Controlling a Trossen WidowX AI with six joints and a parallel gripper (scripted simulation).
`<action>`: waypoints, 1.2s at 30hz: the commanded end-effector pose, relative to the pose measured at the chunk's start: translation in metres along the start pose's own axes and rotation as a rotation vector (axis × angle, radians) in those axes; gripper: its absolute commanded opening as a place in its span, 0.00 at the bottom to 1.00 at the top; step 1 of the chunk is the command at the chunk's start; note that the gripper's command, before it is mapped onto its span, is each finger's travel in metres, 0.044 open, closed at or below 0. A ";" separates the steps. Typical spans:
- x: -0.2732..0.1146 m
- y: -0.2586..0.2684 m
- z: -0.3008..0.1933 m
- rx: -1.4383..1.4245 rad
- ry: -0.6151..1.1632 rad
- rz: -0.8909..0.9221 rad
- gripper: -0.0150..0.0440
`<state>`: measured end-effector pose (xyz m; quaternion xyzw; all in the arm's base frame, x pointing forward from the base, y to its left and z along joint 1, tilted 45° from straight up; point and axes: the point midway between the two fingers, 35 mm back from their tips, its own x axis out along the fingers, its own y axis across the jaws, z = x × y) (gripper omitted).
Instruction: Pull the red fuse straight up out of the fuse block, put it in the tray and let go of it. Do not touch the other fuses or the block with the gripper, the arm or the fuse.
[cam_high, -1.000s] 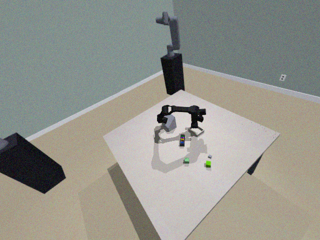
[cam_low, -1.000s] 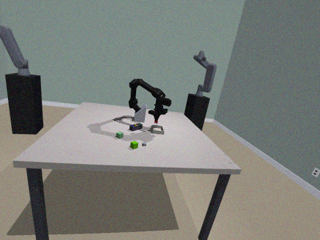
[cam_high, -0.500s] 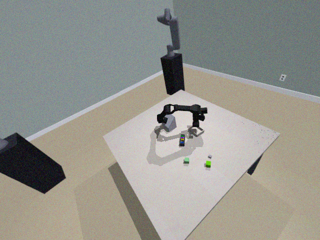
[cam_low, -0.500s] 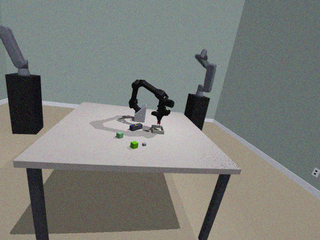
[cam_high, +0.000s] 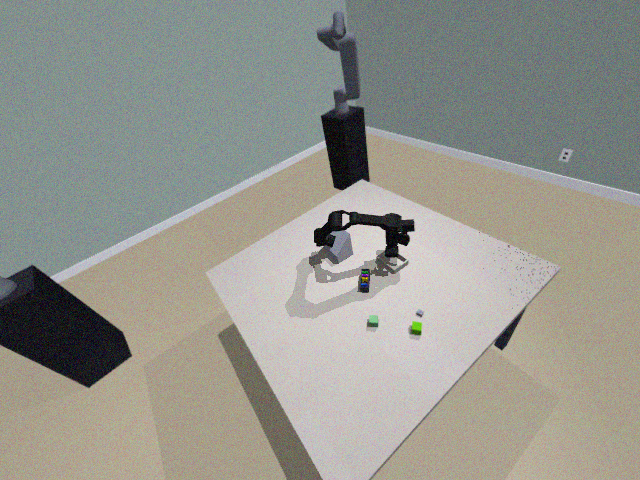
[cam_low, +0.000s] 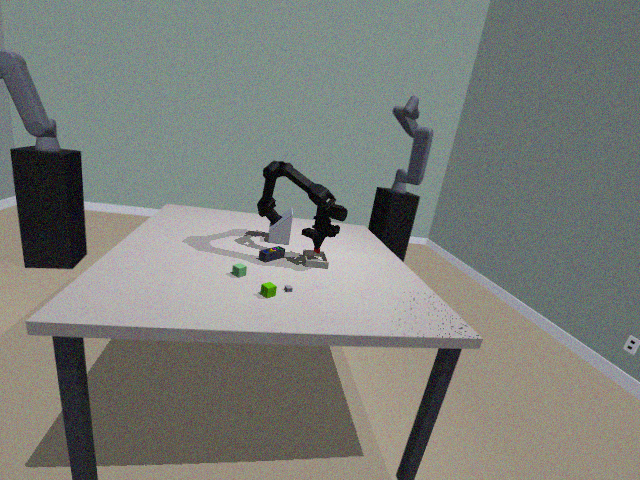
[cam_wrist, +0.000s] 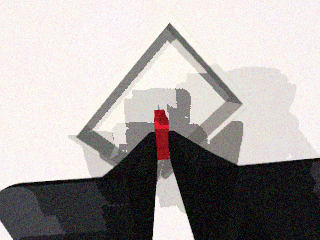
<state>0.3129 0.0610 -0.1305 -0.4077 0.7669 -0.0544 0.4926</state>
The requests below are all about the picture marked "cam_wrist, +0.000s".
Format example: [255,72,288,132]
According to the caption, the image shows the red fuse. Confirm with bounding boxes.
[154,105,169,160]

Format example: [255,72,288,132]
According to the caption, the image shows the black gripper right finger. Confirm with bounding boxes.
[168,131,320,240]

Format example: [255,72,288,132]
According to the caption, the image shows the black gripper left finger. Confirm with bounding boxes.
[0,132,158,240]

